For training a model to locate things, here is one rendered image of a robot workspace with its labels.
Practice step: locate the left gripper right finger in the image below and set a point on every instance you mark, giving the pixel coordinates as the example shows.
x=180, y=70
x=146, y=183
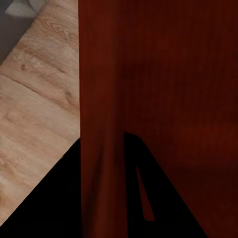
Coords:
x=173, y=219

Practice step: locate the storage box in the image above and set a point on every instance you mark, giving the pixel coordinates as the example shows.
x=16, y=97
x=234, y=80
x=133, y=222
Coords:
x=166, y=71

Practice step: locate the stairs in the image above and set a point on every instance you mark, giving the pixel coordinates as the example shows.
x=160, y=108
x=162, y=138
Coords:
x=15, y=18

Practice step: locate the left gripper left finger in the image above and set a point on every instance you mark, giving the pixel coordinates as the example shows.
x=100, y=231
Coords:
x=53, y=208

